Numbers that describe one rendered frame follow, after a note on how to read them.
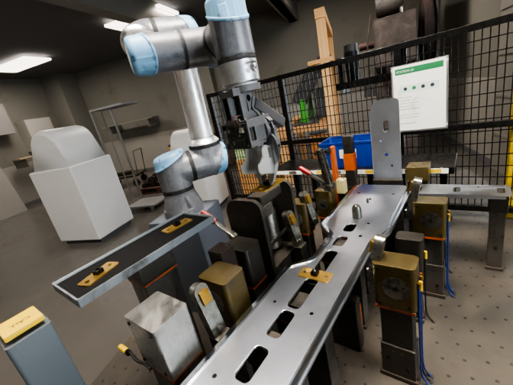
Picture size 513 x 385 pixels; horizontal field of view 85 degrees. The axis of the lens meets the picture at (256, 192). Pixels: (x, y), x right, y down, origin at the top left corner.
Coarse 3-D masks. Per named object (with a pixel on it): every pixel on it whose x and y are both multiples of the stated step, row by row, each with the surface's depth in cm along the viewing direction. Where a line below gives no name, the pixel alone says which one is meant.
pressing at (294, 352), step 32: (352, 192) 116; (384, 192) 110; (352, 224) 92; (384, 224) 87; (320, 256) 78; (352, 256) 75; (288, 288) 68; (320, 288) 66; (352, 288) 65; (256, 320) 60; (320, 320) 57; (224, 352) 54; (288, 352) 51; (192, 384) 49; (224, 384) 48; (256, 384) 47; (288, 384) 46
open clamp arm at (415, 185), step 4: (412, 180) 88; (416, 180) 86; (420, 180) 85; (412, 184) 86; (416, 184) 86; (420, 184) 85; (412, 188) 87; (416, 188) 86; (420, 188) 88; (412, 192) 87; (416, 192) 87; (412, 196) 88; (416, 196) 87; (412, 200) 88; (416, 200) 87; (408, 204) 89; (408, 208) 90; (408, 212) 90; (412, 212) 89; (408, 216) 91; (412, 216) 90
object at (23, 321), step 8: (24, 312) 53; (32, 312) 52; (40, 312) 52; (8, 320) 51; (16, 320) 51; (24, 320) 50; (32, 320) 50; (40, 320) 51; (0, 328) 49; (8, 328) 49; (16, 328) 48; (24, 328) 49; (8, 336) 47; (16, 336) 48
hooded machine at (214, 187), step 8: (176, 136) 401; (184, 136) 396; (176, 144) 400; (184, 144) 395; (208, 176) 403; (216, 176) 424; (200, 184) 398; (208, 184) 402; (216, 184) 423; (224, 184) 448; (200, 192) 403; (208, 192) 400; (216, 192) 420; (224, 192) 446; (224, 200) 451
